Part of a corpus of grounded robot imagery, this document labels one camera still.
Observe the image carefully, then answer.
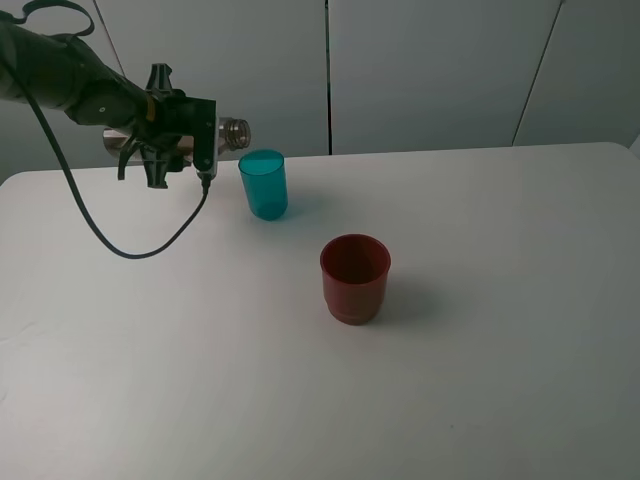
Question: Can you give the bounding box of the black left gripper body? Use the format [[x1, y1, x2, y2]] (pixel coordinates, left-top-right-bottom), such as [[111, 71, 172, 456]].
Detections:
[[142, 89, 200, 150]]

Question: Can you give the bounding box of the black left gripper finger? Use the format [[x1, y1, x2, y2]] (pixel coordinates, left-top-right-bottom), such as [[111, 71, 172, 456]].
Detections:
[[142, 144, 183, 189], [149, 63, 173, 95]]

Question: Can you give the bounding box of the clear smoky plastic bottle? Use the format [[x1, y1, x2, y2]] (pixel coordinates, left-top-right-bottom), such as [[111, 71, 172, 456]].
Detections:
[[103, 117, 251, 158]]

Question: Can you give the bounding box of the teal translucent plastic cup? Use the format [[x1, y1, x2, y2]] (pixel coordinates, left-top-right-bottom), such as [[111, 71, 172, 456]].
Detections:
[[238, 150, 288, 221]]

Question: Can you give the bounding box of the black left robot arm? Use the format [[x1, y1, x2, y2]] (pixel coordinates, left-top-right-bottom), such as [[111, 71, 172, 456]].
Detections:
[[1, 20, 215, 189]]

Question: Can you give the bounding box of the red plastic cup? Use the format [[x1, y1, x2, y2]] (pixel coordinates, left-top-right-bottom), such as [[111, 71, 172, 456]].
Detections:
[[320, 234, 391, 326]]

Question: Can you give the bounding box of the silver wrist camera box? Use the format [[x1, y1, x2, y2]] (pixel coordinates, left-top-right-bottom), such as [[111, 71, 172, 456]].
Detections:
[[193, 99, 218, 182]]

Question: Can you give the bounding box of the black camera cable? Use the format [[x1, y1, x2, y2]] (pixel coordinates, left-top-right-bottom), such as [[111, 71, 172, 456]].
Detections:
[[14, 64, 211, 260]]

